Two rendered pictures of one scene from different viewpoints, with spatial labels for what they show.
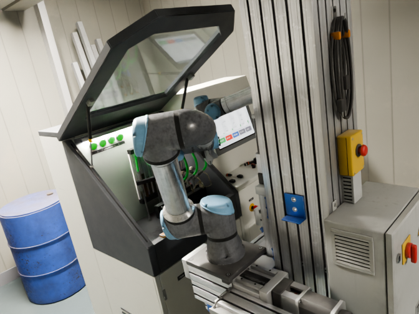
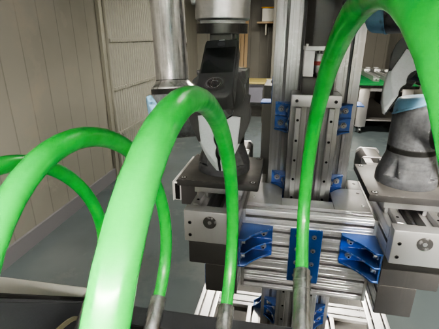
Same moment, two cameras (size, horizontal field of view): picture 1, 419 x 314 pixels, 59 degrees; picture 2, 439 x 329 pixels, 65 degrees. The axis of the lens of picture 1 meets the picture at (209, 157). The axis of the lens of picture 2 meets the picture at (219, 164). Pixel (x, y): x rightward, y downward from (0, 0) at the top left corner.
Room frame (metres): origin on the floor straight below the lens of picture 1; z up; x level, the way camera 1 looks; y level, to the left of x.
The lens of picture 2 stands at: (2.14, 0.41, 1.40)
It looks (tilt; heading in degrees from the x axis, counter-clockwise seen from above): 21 degrees down; 235
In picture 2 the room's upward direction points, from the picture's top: straight up
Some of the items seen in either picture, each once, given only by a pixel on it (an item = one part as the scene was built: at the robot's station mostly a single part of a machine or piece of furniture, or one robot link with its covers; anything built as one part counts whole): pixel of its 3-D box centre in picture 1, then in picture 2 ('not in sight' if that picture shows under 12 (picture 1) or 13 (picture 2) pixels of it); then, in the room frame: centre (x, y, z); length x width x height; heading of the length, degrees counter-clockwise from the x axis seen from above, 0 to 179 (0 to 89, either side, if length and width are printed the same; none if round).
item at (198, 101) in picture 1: (202, 106); not in sight; (1.84, -0.01, 1.52); 0.09 x 0.08 x 0.11; 71
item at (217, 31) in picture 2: not in sight; (223, 68); (1.84, -0.01, 1.36); 0.09 x 0.08 x 0.12; 45
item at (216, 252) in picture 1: (223, 242); (407, 162); (1.25, 0.00, 1.09); 0.15 x 0.15 x 0.10
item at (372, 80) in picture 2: not in sight; (368, 94); (-3.56, -3.06, 0.43); 2.33 x 0.87 x 0.86; 44
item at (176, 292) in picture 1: (213, 295); not in sight; (1.80, 0.12, 0.44); 0.65 x 0.02 x 0.68; 135
